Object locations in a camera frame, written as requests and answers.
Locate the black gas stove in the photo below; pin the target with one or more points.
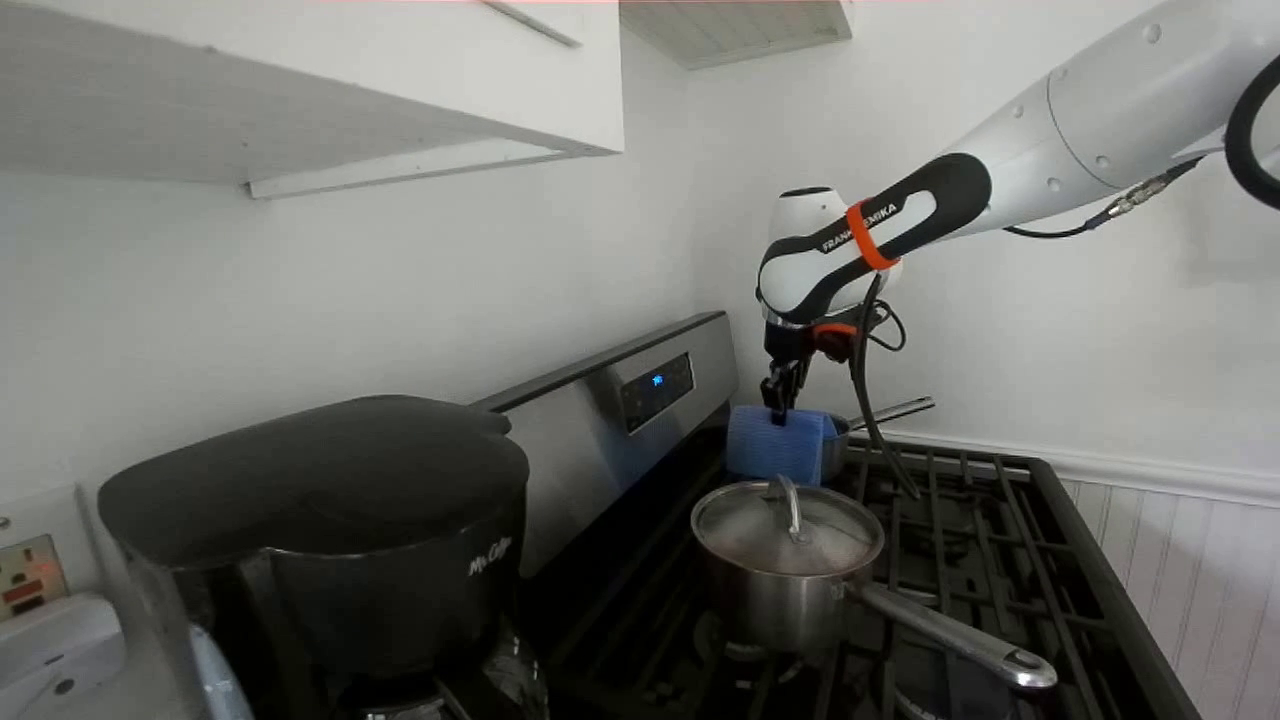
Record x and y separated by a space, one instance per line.
668 580

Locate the white wall cabinet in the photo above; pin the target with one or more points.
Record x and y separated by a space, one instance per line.
293 99

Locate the steel pot with lid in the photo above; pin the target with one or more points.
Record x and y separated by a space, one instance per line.
784 562

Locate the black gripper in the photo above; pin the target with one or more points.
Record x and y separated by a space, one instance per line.
792 348

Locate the black coffee maker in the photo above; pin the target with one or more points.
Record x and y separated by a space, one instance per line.
352 562

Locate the wall power outlet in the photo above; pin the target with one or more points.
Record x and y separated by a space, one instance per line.
29 578

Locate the blue paper towel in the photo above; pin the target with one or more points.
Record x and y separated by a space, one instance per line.
796 448

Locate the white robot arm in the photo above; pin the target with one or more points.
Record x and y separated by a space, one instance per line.
1122 118

